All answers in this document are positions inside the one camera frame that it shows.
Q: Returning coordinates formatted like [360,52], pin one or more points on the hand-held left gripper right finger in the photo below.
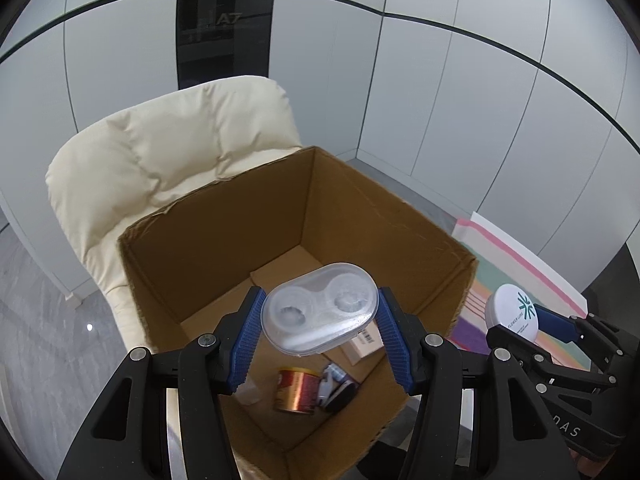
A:
[395,340]

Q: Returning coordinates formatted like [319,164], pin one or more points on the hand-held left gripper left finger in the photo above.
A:
[245,345]

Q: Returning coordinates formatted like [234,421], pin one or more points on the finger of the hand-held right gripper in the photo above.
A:
[555,322]
[515,347]

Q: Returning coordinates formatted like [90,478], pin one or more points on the small white carton box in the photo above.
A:
[362,350]

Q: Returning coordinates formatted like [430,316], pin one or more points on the white round tin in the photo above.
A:
[510,310]

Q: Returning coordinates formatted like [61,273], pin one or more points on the translucent contact lens case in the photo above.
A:
[320,310]

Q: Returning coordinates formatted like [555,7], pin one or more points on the brown cardboard box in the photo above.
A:
[225,230]

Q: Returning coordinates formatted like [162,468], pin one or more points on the clear plastic packet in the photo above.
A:
[250,392]

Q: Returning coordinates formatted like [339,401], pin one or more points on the red and gold tin can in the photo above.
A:
[297,390]

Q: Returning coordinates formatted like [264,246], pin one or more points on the small purple tube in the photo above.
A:
[331,375]

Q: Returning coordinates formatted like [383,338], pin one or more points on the black oval case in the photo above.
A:
[344,396]

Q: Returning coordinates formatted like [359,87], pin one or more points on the pastel striped cloth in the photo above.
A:
[492,272]

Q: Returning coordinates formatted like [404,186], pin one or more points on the white table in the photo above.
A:
[500,234]

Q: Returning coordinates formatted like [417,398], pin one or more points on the cream padded chair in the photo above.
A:
[175,135]

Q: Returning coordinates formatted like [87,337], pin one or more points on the dark glass door panel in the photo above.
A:
[225,25]

